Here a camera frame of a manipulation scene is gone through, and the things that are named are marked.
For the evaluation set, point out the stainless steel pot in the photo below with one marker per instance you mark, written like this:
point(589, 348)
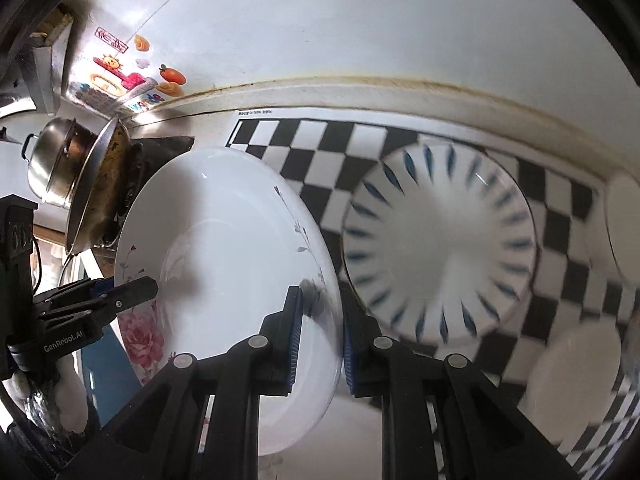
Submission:
point(50, 160)

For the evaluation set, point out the blue cabinet front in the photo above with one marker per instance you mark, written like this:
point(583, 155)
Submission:
point(105, 385)

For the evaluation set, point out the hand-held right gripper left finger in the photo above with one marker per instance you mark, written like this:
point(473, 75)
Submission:
point(295, 340)

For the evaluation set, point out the black and white checkered mat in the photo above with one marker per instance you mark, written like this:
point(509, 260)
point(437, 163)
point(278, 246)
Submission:
point(320, 140)

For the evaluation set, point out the white floral plate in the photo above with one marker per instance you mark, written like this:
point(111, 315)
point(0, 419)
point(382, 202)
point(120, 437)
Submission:
point(225, 220)

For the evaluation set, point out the steel range hood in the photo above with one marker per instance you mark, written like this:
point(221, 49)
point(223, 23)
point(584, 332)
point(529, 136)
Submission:
point(47, 75)

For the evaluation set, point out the white blue-striped plate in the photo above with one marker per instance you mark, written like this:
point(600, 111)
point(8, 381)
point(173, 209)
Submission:
point(440, 240)

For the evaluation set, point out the metal wok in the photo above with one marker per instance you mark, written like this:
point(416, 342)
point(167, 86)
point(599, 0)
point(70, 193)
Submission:
point(107, 175)

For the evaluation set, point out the colourful wall stickers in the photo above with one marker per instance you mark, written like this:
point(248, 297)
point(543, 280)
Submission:
point(170, 75)

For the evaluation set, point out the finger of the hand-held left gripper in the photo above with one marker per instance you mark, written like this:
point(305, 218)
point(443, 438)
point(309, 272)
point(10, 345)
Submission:
point(80, 291)
point(127, 294)

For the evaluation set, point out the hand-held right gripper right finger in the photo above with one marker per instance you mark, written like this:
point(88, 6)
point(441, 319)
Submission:
point(350, 360)

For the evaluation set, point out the person's left hand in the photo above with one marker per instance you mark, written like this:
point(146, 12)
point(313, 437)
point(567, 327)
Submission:
point(70, 400)

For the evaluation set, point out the small white bowl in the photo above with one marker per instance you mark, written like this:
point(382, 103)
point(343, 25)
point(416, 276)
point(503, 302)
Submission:
point(625, 230)
point(570, 385)

